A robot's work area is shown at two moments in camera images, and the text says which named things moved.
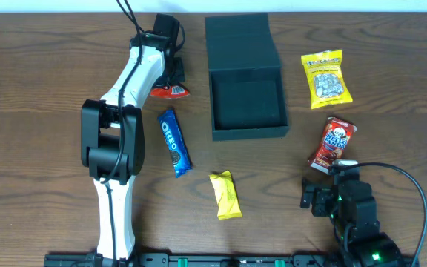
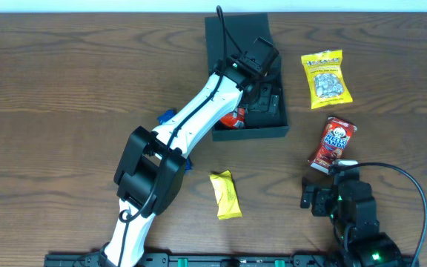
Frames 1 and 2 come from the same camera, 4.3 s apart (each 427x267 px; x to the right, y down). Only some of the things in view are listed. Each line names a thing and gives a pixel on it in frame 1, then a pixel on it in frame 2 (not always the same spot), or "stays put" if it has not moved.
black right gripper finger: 308,188 stays put
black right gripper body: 319,199 stays put
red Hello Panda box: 335,139 stays put
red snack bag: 173,92 -> 235,119
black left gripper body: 176,73 -> 264,99
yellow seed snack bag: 327,78 stays put
